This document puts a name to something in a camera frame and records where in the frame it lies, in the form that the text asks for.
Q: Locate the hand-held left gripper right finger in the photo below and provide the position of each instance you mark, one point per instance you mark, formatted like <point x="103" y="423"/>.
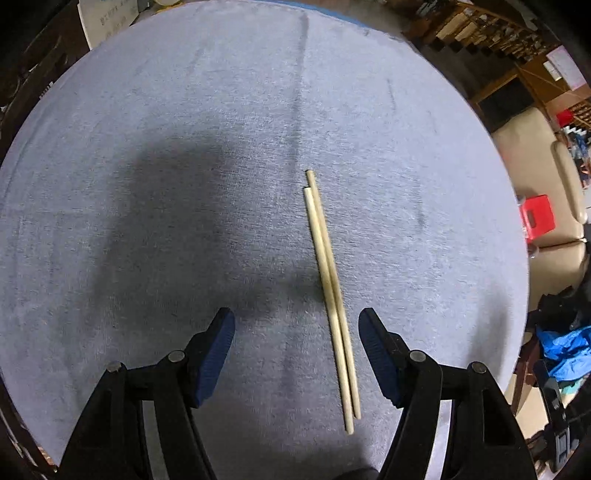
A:
<point x="376" y="360"/>

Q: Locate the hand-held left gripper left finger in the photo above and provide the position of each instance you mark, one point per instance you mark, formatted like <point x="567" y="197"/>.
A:
<point x="214" y="360"/>

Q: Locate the wooden chopstick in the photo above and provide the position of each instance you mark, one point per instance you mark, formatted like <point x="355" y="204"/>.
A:
<point x="354" y="401"/>
<point x="308" y="203"/>

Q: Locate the dark cloth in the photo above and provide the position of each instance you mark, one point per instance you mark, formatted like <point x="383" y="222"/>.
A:
<point x="558" y="304"/>

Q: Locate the blue cloth bundle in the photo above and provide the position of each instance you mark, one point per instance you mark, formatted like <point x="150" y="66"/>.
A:
<point x="568" y="350"/>

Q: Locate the red plastic stool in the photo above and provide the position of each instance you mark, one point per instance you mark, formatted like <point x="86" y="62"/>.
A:
<point x="538" y="217"/>

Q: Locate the grey towel table cloth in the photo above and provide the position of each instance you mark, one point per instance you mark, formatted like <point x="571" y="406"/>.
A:
<point x="184" y="138"/>

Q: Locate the beige armchair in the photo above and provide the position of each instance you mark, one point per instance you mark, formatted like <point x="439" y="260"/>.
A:
<point x="531" y="161"/>

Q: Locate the carved dark wooden table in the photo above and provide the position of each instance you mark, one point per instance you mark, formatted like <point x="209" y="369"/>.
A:
<point x="27" y="69"/>

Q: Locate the wooden stair railing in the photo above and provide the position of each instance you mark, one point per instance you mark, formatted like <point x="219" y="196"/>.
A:
<point x="485" y="27"/>

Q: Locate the white printed sheet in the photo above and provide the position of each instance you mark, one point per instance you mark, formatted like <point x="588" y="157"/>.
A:
<point x="108" y="21"/>

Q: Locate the blue table cover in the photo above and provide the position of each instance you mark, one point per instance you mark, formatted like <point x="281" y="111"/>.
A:
<point x="323" y="8"/>

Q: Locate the wall calendar poster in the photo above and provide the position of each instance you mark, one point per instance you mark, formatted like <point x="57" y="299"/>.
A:
<point x="568" y="69"/>

